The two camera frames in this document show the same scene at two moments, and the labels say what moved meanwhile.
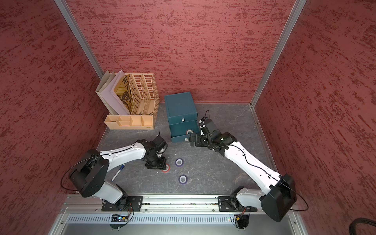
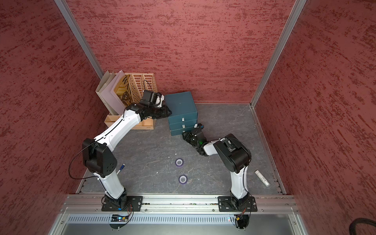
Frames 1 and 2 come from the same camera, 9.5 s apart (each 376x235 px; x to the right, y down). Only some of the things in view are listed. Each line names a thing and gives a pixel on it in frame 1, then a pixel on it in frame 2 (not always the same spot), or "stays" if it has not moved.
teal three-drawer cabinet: [182, 115] stays
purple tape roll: [179, 162] stays
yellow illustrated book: [124, 93] stays
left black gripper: [160, 166] -> [165, 112]
